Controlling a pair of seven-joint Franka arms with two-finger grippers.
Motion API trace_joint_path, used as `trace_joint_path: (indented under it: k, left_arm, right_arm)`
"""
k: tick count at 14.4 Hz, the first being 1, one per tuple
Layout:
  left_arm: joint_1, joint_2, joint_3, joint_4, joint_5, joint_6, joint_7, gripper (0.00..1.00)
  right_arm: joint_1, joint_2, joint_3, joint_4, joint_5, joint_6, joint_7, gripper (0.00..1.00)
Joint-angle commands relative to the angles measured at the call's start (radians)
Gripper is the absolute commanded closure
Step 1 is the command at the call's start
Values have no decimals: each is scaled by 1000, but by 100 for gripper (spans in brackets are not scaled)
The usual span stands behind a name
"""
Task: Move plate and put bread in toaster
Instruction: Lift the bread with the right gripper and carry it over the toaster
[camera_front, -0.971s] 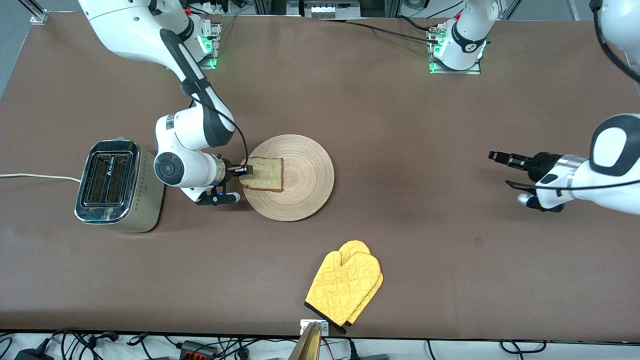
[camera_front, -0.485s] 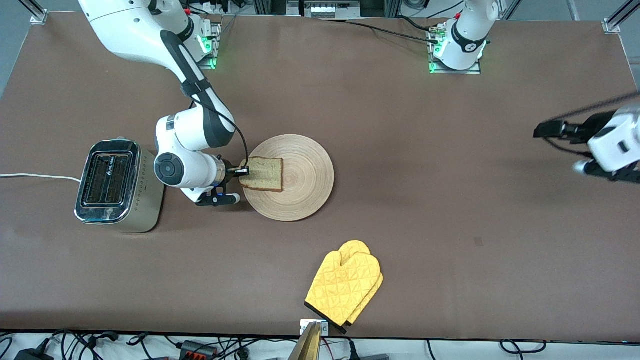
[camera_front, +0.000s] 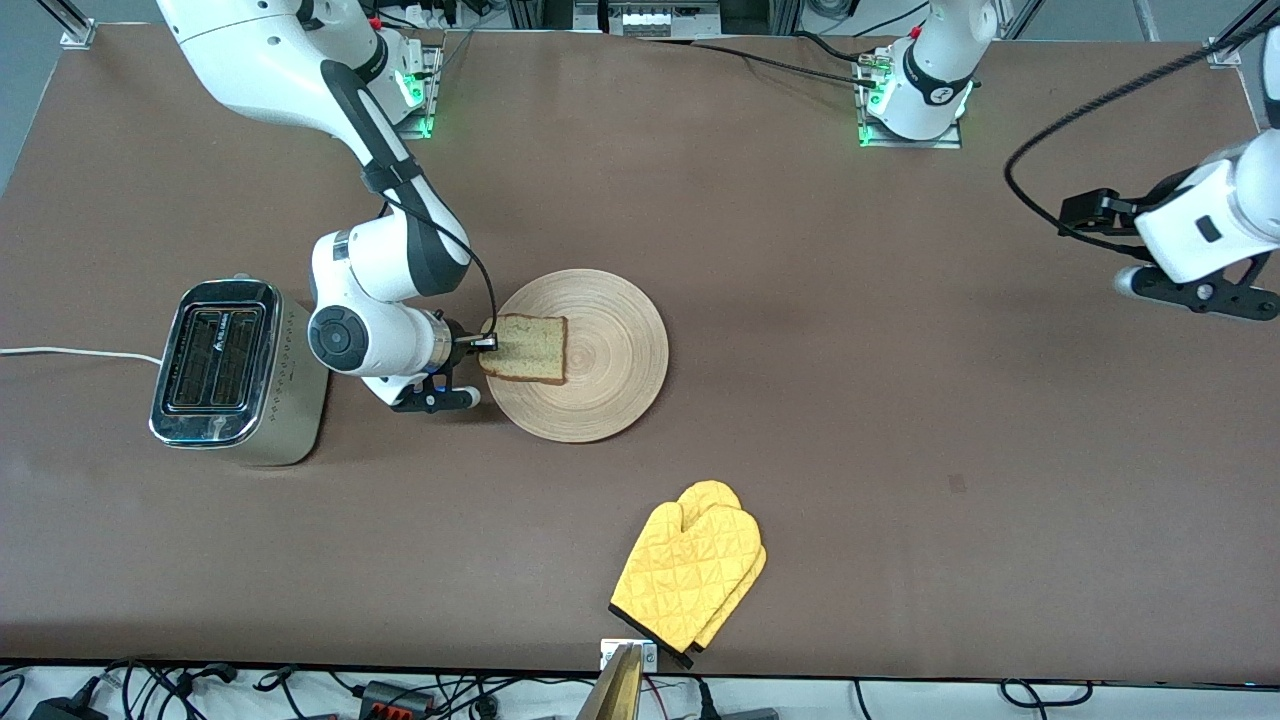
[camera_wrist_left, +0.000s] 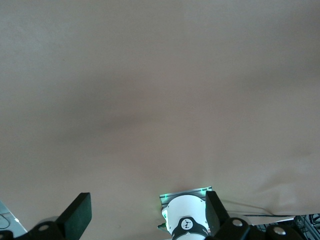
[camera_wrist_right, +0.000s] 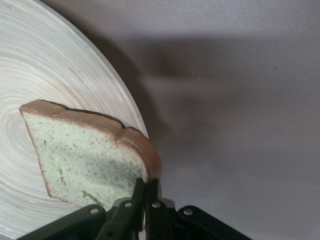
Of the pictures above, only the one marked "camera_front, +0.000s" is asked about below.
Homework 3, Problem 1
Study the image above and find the slice of brown bread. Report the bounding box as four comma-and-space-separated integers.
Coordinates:
478, 314, 569, 386

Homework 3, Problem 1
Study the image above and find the round wooden plate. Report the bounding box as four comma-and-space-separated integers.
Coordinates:
478, 268, 670, 444

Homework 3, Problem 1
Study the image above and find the silver two-slot toaster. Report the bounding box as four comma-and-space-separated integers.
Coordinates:
148, 275, 334, 468

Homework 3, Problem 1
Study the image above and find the small silver clamp plate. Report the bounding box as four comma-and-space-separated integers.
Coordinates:
600, 639, 659, 672

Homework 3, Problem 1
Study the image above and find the yellow quilted oven mitt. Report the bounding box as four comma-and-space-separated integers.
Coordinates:
609, 500, 761, 656
678, 480, 769, 669

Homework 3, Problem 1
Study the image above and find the black and red connector box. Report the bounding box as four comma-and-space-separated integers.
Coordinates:
358, 681, 438, 717

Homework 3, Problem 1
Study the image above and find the grey power strip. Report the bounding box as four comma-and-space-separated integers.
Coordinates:
600, 0, 723, 39

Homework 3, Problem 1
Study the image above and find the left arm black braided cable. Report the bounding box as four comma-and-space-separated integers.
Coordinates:
1003, 14, 1280, 263

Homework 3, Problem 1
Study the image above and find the aluminium frame post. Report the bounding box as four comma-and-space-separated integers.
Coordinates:
40, 0, 98, 49
1205, 0, 1280, 71

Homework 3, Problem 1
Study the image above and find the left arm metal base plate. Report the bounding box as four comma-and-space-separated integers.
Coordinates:
857, 50, 964, 151

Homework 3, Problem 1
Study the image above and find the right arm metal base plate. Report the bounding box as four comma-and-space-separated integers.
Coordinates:
392, 44, 445, 141

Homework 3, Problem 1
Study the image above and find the thin black table cable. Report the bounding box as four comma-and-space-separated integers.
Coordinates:
690, 32, 883, 89

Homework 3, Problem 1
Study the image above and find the gold metal bracket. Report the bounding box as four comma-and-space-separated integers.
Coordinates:
575, 643, 643, 720

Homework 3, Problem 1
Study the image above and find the white toaster power cable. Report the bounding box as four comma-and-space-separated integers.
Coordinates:
0, 345, 164, 367

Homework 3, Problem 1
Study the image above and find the looped black floor cable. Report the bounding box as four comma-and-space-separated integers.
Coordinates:
1000, 679, 1097, 710

